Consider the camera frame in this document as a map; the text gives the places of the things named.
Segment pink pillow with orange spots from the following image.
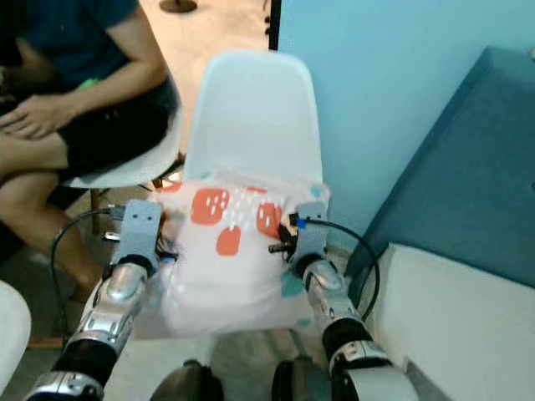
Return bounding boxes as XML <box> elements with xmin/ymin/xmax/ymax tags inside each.
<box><xmin>130</xmin><ymin>171</ymin><xmax>331</xmax><ymax>339</ymax></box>

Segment white plastic chair wooden legs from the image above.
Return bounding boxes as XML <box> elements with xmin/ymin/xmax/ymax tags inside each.
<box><xmin>63</xmin><ymin>104</ymin><xmax>185</xmax><ymax>218</ymax></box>
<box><xmin>184</xmin><ymin>50</ymin><xmax>323</xmax><ymax>185</ymax></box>
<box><xmin>0</xmin><ymin>280</ymin><xmax>30</xmax><ymax>393</ymax></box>

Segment person's left hand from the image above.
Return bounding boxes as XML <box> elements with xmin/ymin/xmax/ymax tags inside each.
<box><xmin>0</xmin><ymin>94</ymin><xmax>66</xmax><ymax>140</ymax></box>

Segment dark robot left foot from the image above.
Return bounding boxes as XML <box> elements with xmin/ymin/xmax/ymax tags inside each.
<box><xmin>149</xmin><ymin>359</ymin><xmax>225</xmax><ymax>401</ymax></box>

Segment dark robot foot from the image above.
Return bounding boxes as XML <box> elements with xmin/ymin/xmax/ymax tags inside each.
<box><xmin>272</xmin><ymin>355</ymin><xmax>331</xmax><ymax>401</ymax></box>
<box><xmin>149</xmin><ymin>359</ymin><xmax>225</xmax><ymax>401</ymax></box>

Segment dark robot right foot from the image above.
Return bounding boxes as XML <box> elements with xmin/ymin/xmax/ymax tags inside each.
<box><xmin>272</xmin><ymin>355</ymin><xmax>331</xmax><ymax>401</ymax></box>

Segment white sofa seat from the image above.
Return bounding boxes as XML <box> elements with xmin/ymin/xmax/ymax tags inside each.
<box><xmin>368</xmin><ymin>242</ymin><xmax>535</xmax><ymax>401</ymax></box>

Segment seated person in blue shirt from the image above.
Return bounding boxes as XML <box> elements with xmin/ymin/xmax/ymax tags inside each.
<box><xmin>0</xmin><ymin>0</ymin><xmax>183</xmax><ymax>289</ymax></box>

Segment black round stand base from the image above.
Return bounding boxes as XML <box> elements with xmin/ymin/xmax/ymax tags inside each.
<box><xmin>159</xmin><ymin>0</ymin><xmax>199</xmax><ymax>13</ymax></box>

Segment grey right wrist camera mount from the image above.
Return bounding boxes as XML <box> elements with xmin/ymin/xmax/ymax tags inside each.
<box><xmin>288</xmin><ymin>200</ymin><xmax>329</xmax><ymax>260</ymax></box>

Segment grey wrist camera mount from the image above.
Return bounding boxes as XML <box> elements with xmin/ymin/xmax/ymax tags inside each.
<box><xmin>288</xmin><ymin>200</ymin><xmax>329</xmax><ymax>260</ymax></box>
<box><xmin>117</xmin><ymin>199</ymin><xmax>162</xmax><ymax>264</ymax></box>

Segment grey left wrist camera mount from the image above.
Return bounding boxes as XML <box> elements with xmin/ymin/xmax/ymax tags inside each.
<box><xmin>117</xmin><ymin>199</ymin><xmax>162</xmax><ymax>264</ymax></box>

